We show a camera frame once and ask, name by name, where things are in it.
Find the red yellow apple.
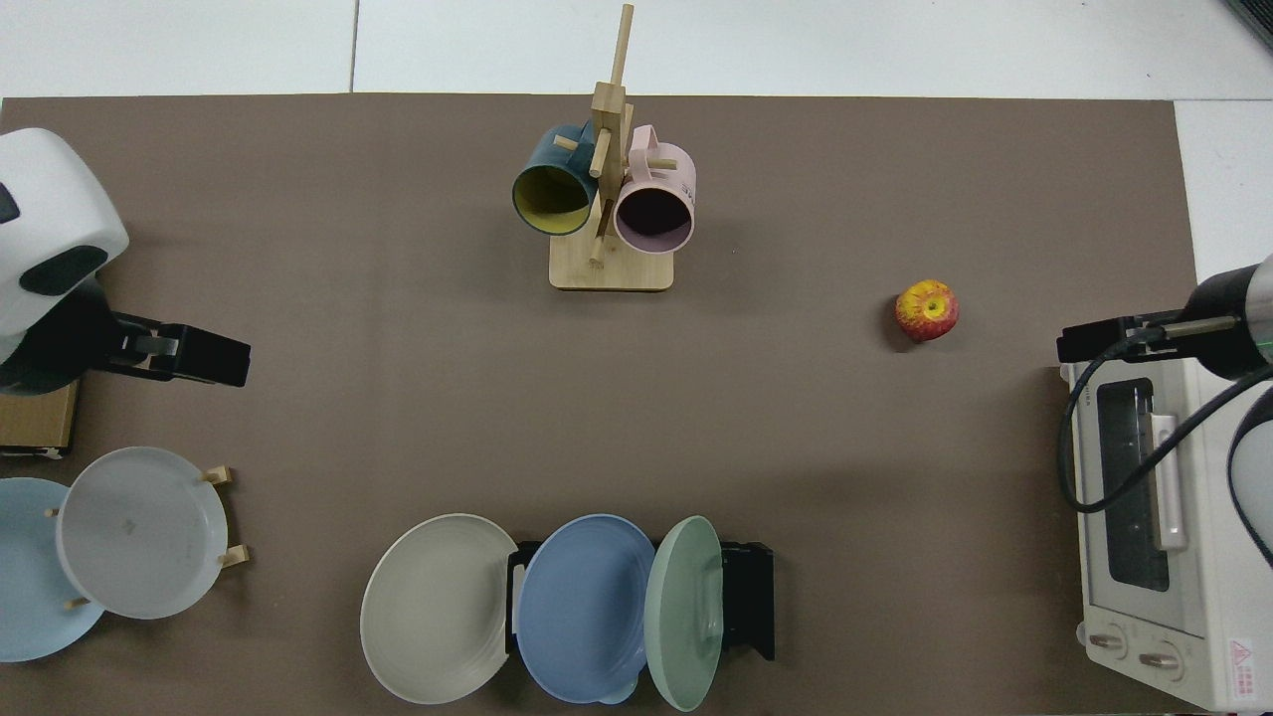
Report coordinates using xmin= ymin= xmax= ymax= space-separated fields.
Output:
xmin=894 ymin=279 xmax=961 ymax=343

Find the wooden plate rack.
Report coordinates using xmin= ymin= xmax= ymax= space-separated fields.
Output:
xmin=44 ymin=464 xmax=251 ymax=611

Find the grey plate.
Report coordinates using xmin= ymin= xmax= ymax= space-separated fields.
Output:
xmin=56 ymin=447 xmax=230 ymax=621

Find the light blue plate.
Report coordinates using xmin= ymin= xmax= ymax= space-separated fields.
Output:
xmin=0 ymin=477 xmax=107 ymax=663

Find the beige plate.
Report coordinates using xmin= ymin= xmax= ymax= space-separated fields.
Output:
xmin=360 ymin=513 xmax=520 ymax=706

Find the black dish rack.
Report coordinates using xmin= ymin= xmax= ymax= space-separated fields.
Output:
xmin=505 ymin=540 xmax=776 ymax=662

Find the pale green plate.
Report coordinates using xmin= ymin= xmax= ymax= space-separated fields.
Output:
xmin=643 ymin=515 xmax=725 ymax=713

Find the brown table cloth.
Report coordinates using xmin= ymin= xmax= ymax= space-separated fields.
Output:
xmin=0 ymin=94 xmax=1201 ymax=716

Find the pale toaster oven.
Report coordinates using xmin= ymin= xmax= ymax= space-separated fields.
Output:
xmin=1060 ymin=353 xmax=1273 ymax=713

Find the dark grey panel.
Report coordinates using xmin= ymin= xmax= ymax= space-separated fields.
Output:
xmin=1219 ymin=0 xmax=1273 ymax=51

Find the dark blue cup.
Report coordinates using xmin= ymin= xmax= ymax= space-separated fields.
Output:
xmin=511 ymin=123 xmax=601 ymax=237

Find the wooden cup stand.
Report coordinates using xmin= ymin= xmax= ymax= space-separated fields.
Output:
xmin=549 ymin=3 xmax=675 ymax=292

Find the pink cup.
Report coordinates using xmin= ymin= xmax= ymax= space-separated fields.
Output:
xmin=613 ymin=124 xmax=697 ymax=256

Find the wire basket with wooden floor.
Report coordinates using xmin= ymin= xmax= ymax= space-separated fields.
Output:
xmin=0 ymin=381 xmax=80 ymax=459

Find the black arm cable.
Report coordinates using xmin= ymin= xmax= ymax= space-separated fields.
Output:
xmin=1058 ymin=328 xmax=1273 ymax=515

